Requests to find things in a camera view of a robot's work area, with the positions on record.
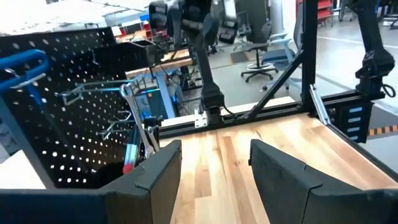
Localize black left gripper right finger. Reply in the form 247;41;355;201
248;139;398;224

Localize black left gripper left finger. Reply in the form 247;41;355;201
0;139;183;224

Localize blue T-handle hex key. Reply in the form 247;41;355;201
0;49;50;106

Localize black metal pegboard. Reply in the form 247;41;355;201
0;27;162;190

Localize black cabinet with blue labels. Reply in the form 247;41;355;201
329;99;374;144

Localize yellow black hazard tape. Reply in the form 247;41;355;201
368;124;398;137

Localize black computer tower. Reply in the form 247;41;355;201
133;88;169;121

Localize silver metal plate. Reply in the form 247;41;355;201
194;108;208;128

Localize metal loop pegboard hook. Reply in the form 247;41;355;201
4;67;47;90

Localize grey office chair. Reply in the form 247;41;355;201
262;12;305;91

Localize light wood desk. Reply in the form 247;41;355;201
126;48;195;78

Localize wide black pegboard bin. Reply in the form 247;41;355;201
93;39;156;74

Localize black office chair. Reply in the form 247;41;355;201
241;11;280;83

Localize red storage shelves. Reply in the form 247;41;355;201
317;0;334;20

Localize silver aluminium post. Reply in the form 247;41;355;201
309;83;332;125

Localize black aluminium table frame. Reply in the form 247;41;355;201
158;0;398;181

